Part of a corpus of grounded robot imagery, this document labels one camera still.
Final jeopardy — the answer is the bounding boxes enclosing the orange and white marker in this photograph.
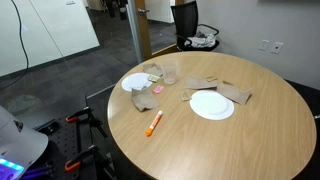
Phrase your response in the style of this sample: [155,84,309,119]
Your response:
[145,110,164,138]

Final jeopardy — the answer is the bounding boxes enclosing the clear plastic cup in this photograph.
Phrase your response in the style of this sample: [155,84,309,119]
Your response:
[161,59,179,85]

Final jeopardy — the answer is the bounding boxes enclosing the pink sweetener packet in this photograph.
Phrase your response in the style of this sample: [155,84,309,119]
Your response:
[152,85,165,95]

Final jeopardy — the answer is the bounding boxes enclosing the yellow sweetener packet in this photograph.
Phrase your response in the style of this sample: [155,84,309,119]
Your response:
[147,74,161,84]

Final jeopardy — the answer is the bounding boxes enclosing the white paper plate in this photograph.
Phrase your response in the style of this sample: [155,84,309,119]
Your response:
[189,89,235,121]
[120,72,154,93]

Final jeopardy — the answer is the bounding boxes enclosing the wooden door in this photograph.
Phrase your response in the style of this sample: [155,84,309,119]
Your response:
[134,0,185,63]

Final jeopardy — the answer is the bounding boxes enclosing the white crumpled cloth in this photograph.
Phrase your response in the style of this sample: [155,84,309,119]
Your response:
[184,31,217,49]

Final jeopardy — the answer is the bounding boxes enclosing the black mesh office chair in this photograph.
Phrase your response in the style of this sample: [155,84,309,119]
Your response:
[170,0,221,53]

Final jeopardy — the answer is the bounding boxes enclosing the black optical breadboard base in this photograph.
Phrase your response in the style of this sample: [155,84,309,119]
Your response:
[31,116,98,180]

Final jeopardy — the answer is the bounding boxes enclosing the metal glass door frame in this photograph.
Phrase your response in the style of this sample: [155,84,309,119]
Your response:
[125,0,145,64]

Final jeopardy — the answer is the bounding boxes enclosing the black clamp orange handle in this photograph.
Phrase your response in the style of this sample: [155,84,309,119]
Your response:
[64,144,116,180]
[65,96,108,138]

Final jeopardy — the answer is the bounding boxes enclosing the white wall outlet plate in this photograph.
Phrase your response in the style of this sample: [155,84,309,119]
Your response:
[270,41,285,55]
[258,39,270,52]

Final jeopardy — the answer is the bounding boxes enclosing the black hanging cable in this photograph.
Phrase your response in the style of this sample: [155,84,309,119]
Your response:
[0,0,30,92]

